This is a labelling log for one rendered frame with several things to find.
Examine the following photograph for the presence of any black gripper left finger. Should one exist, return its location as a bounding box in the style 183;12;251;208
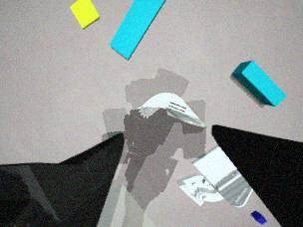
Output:
0;133;125;227

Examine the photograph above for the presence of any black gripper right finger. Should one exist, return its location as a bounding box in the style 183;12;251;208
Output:
212;124;303;227

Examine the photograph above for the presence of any cyan flat bar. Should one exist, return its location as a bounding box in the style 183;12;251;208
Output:
110;0;166;59

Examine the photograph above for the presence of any cyan rectangular block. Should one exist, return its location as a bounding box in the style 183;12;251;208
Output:
231;60;286;107

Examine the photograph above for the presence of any yellow flat plate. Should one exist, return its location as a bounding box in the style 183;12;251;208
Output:
71;0;100;29

